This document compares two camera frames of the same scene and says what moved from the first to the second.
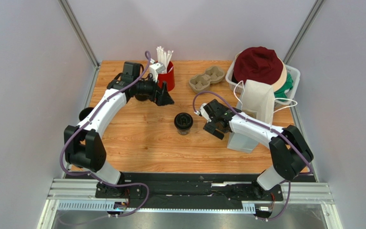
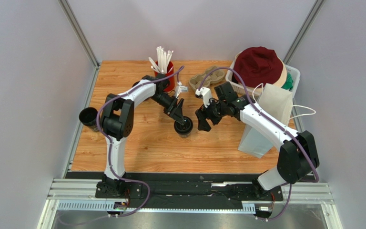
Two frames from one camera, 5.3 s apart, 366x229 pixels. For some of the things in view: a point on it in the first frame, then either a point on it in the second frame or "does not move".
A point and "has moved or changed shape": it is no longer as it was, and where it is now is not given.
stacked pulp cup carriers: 201,83 does not move
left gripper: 160,97 → 170,110
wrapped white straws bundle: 164,57 does not move
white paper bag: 256,100 has moved or changed shape
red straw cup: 169,77 does not move
